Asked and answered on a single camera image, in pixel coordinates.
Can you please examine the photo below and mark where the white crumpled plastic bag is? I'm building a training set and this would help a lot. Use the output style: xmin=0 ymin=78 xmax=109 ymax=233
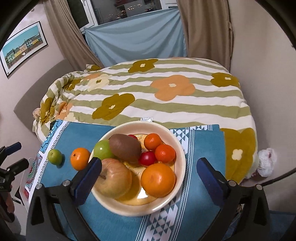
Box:
xmin=257 ymin=148 xmax=277 ymax=178

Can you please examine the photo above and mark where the light blue draped sheet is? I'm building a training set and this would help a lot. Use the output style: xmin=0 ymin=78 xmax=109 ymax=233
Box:
xmin=85 ymin=8 xmax=187 ymax=67

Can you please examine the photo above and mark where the red cherry tomato upper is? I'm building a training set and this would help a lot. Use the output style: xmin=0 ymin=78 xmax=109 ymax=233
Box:
xmin=128 ymin=134 xmax=138 ymax=140

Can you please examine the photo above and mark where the person's left hand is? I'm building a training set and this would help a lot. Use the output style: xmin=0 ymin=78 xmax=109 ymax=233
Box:
xmin=1 ymin=192 xmax=15 ymax=213

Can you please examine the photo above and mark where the window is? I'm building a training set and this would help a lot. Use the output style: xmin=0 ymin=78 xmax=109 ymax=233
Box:
xmin=67 ymin=0 xmax=177 ymax=32

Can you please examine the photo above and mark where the brown kiwi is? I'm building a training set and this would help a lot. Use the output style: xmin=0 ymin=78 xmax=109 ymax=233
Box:
xmin=109 ymin=133 xmax=142 ymax=163

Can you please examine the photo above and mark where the right beige curtain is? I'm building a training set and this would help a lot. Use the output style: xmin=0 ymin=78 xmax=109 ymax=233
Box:
xmin=177 ymin=0 xmax=233 ymax=70

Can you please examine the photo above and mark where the cream fruit bowl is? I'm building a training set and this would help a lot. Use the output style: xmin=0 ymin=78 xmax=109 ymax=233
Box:
xmin=91 ymin=121 xmax=186 ymax=216

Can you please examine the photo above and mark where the beige curtain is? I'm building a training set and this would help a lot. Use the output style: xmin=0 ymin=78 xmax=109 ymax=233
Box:
xmin=43 ymin=1 xmax=104 ymax=70
xmin=177 ymin=0 xmax=233 ymax=70

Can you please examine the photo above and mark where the small tangerine in bowl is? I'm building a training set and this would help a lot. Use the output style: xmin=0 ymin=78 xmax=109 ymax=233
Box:
xmin=144 ymin=133 xmax=163 ymax=151

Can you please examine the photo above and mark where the small red-orange tangerine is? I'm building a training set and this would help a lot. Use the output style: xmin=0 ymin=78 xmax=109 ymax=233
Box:
xmin=154 ymin=144 xmax=176 ymax=163

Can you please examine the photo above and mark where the large orange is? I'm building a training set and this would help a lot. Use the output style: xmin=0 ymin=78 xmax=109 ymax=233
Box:
xmin=140 ymin=163 xmax=176 ymax=198

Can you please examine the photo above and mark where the medium orange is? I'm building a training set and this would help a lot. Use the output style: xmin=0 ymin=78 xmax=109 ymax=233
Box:
xmin=70 ymin=148 xmax=90 ymax=171

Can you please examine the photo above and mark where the red cherry tomato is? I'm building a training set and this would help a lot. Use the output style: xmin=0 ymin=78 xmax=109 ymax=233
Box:
xmin=138 ymin=151 xmax=158 ymax=167
xmin=128 ymin=134 xmax=138 ymax=140

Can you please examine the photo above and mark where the blue patterned tablecloth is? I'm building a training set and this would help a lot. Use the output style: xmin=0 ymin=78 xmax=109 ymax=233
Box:
xmin=25 ymin=120 xmax=225 ymax=240

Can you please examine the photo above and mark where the yellow-red apple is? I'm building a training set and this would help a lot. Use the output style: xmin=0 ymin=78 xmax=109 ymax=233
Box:
xmin=94 ymin=158 xmax=132 ymax=199

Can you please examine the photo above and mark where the red cherry tomato lower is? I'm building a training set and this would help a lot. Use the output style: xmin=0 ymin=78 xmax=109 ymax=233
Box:
xmin=138 ymin=151 xmax=158 ymax=167

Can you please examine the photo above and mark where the framed town picture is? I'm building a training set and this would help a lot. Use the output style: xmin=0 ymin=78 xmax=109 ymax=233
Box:
xmin=1 ymin=21 xmax=48 ymax=77

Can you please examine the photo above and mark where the left beige curtain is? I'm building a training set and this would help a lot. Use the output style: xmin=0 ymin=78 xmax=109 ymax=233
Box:
xmin=43 ymin=1 xmax=104 ymax=70

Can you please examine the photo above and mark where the large green apple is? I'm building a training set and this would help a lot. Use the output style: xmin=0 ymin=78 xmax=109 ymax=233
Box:
xmin=93 ymin=140 xmax=115 ymax=160

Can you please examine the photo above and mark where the floral striped duvet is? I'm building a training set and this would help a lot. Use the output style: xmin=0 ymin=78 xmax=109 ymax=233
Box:
xmin=33 ymin=57 xmax=258 ymax=182

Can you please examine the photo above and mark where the small green apple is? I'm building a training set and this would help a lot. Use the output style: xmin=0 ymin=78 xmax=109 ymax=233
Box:
xmin=47 ymin=149 xmax=63 ymax=166

